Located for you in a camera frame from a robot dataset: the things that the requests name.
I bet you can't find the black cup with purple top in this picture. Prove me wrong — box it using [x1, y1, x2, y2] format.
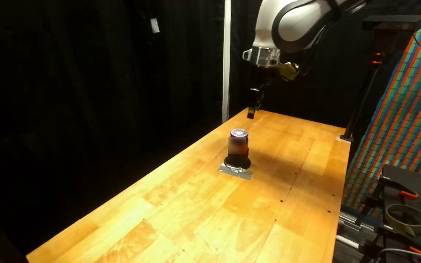
[224, 128, 252, 171]

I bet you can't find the white pole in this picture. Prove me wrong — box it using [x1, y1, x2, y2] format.
[222, 0, 232, 123]

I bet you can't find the grey tape patch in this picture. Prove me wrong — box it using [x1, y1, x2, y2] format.
[217, 163, 253, 181]

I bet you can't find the multicoloured patterned panel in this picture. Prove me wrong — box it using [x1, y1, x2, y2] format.
[342, 0, 421, 221]

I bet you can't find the black curtain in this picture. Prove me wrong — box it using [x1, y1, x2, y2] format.
[0, 0, 421, 256]

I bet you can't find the roll of tape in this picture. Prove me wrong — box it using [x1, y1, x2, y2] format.
[384, 203, 421, 237]

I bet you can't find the camera on mount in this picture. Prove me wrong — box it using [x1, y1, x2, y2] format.
[340, 15, 421, 143]

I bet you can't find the grey cable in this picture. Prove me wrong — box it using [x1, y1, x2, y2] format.
[376, 248, 421, 263]

